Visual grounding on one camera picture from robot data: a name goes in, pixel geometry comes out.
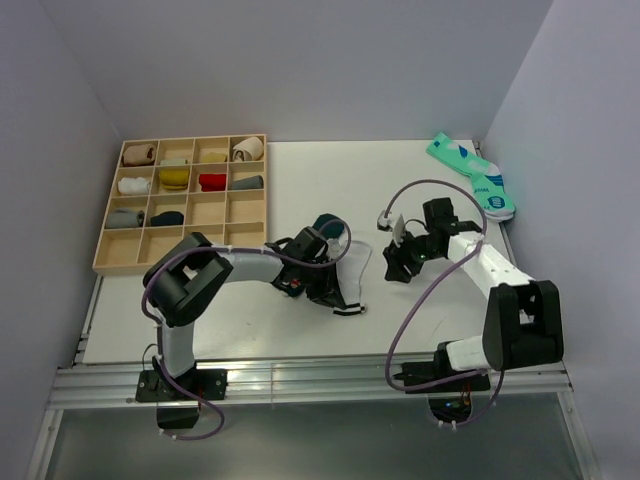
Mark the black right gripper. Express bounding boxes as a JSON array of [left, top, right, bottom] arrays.
[[383, 226, 442, 284]]

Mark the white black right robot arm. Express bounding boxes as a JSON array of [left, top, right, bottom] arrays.
[[378, 198, 564, 390]]

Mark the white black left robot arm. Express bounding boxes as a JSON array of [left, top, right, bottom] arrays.
[[141, 227, 348, 399]]

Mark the dark green reindeer sock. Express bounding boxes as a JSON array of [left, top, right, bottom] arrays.
[[279, 213, 347, 299]]

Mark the dark grey rolled sock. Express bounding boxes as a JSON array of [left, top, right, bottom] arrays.
[[230, 175, 264, 191]]

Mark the mint green patterned sock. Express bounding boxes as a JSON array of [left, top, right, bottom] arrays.
[[426, 133, 516, 222]]

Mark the cream brown rolled sock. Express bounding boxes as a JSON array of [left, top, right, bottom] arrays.
[[232, 137, 264, 162]]

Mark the red rolled sock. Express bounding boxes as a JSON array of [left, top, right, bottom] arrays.
[[198, 173, 227, 192]]

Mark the dark navy rolled sock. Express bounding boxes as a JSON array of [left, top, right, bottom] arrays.
[[149, 211, 184, 227]]

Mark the mustard yellow rolled sock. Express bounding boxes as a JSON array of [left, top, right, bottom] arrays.
[[158, 168, 190, 191]]

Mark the wooden compartment tray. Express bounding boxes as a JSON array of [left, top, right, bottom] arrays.
[[93, 134, 268, 276]]

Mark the pale green rolled sock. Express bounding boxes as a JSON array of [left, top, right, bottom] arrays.
[[159, 157, 189, 166]]

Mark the white rolled sock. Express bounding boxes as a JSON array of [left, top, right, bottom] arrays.
[[117, 177, 151, 196]]

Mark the beige rolled sock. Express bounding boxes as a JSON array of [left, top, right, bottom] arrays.
[[122, 143, 156, 167]]

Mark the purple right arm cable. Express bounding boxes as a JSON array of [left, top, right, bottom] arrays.
[[384, 178, 504, 431]]

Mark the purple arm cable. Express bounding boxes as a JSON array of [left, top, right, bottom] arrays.
[[141, 217, 352, 441], [384, 178, 504, 431]]

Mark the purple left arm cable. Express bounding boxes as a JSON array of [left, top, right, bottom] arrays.
[[141, 217, 352, 441]]

